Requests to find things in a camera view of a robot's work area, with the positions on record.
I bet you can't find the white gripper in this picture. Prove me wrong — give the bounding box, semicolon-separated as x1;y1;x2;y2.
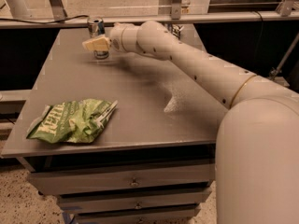
82;23;135;52

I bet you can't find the redbull can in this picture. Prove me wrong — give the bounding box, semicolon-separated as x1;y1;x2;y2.
87;17;109;60

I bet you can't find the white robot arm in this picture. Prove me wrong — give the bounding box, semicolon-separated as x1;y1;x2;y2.
83;19;299;224

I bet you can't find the blue chip bag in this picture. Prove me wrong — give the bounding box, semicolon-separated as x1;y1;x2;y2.
167;24;184;39

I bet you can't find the green jalapeno chip bag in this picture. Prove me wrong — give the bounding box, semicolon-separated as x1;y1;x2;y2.
26;99;118;144

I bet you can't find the white pipe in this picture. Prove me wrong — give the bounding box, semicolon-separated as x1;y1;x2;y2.
5;0;31;19

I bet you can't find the grey drawer cabinet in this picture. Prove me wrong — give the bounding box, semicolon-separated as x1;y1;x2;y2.
0;24;249;224

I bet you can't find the top drawer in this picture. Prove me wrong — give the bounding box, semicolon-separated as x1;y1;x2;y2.
28;160;215;195

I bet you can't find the drawer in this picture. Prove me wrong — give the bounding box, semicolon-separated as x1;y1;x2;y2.
59;187;211;214
28;160;215;195
76;204;199;224

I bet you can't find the middle drawer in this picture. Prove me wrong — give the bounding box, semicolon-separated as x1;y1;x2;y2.
59;187;211;214

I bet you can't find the metal railing bar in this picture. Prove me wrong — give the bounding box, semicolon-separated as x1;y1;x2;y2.
0;10;299;29

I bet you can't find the bottom drawer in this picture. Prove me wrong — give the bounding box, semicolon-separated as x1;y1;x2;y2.
76;204;199;224

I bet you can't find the metal bracket left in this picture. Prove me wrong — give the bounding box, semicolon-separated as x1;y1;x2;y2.
49;0;67;21

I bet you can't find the metal bracket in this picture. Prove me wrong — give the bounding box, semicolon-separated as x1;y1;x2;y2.
171;0;181;20
49;0;67;21
276;0;299;17

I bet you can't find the metal bracket centre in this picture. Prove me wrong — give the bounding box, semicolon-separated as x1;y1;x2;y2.
171;0;181;20

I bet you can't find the black cable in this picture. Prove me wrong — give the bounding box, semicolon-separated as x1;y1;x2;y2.
0;14;90;25

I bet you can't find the metal bracket right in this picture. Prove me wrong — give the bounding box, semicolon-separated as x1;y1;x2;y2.
276;0;299;17

